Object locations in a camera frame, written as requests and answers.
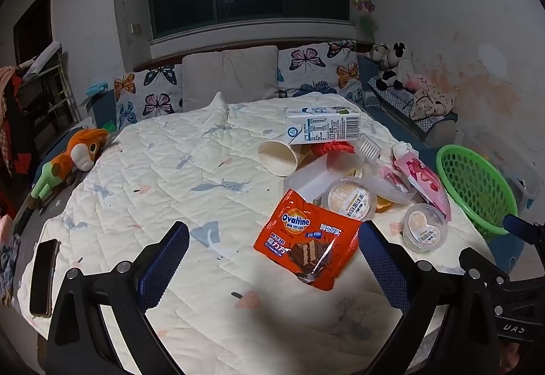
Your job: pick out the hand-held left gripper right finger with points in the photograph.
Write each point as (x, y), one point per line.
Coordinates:
(383, 268)

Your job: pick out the teal tissue pack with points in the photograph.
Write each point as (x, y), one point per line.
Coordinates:
(96, 89)

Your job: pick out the metal shelf rack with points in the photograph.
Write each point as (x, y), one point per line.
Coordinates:
(51, 94)

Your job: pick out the large butterfly print pillow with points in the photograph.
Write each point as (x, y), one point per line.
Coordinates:
(315, 68)

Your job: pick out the small pudding cup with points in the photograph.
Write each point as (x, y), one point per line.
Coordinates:
(423, 228)

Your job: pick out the clear round plastic container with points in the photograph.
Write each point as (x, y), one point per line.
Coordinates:
(391, 190)

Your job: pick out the white paper cup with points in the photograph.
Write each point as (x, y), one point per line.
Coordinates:
(276, 155)

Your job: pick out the crumpled white paper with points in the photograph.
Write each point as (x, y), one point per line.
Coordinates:
(404, 150)

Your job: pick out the pink snack packet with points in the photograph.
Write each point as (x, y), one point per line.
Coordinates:
(421, 179)

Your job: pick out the grey white plush toy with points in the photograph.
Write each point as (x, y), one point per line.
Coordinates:
(378, 53)

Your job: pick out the beige pillow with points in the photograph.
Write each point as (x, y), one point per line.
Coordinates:
(202, 81)
(251, 72)

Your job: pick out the orange snack packet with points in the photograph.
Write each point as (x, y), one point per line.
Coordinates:
(298, 238)

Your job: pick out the pink plush toy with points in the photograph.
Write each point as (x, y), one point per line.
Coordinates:
(415, 82)

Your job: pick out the white blue milk carton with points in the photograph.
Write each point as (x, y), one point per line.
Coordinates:
(328, 126)

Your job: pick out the crumpled blue cloth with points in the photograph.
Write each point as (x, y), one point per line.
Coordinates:
(8, 273)

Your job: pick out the blue patterned cloth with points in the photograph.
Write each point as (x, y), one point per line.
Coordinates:
(396, 100)

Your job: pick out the green plastic basket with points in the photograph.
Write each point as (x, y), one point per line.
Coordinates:
(445, 153)

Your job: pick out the wall switch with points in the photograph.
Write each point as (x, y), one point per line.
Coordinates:
(136, 29)

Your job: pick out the black white cow plush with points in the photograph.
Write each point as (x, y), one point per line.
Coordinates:
(396, 64)

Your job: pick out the small butterfly print pillow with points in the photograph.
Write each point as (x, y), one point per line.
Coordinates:
(149, 94)

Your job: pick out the red foam fruit net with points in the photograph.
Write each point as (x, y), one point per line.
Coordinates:
(336, 148)

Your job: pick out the black smartphone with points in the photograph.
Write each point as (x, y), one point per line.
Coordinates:
(42, 277)

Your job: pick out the spotted beige plush toy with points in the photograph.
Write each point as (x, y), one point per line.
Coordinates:
(432, 102)

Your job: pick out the orange plush toy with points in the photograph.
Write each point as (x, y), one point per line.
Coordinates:
(81, 149)

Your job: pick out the large labelled pudding cup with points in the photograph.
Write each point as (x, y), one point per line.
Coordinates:
(345, 196)

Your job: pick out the orange peel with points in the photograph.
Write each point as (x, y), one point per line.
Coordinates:
(383, 204)

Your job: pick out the hanging clothes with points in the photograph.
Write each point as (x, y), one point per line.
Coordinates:
(12, 124)

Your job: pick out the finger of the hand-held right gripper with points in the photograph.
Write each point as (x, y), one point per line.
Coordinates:
(479, 258)
(519, 228)

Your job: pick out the wooden headboard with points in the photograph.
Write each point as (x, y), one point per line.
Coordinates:
(170, 58)

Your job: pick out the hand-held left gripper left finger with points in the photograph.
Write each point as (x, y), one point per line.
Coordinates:
(166, 264)

